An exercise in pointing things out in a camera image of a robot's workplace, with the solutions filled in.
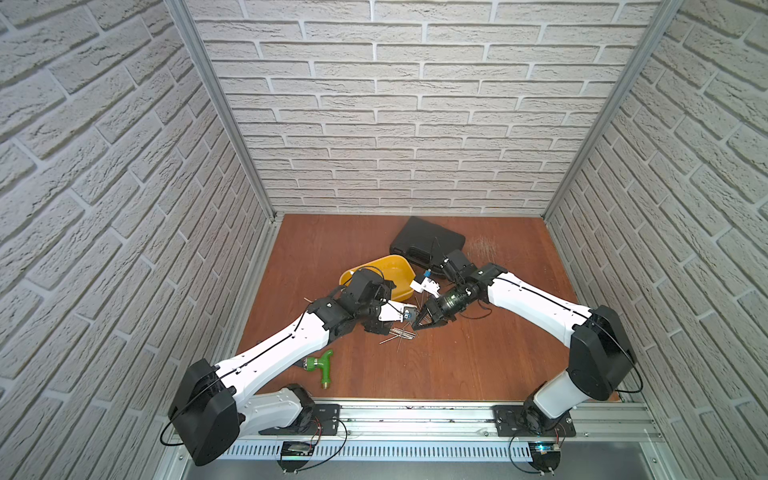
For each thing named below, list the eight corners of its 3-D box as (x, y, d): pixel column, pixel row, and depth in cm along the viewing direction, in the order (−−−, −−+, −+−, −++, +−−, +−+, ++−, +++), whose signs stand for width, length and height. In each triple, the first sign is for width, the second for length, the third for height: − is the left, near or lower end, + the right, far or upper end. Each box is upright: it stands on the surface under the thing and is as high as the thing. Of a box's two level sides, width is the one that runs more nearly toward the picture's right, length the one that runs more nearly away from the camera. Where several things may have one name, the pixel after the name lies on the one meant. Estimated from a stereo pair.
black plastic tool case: (387, 256, 109) (386, 246, 104) (411, 222, 120) (412, 212, 115) (445, 282, 102) (447, 273, 97) (465, 244, 113) (468, 234, 108)
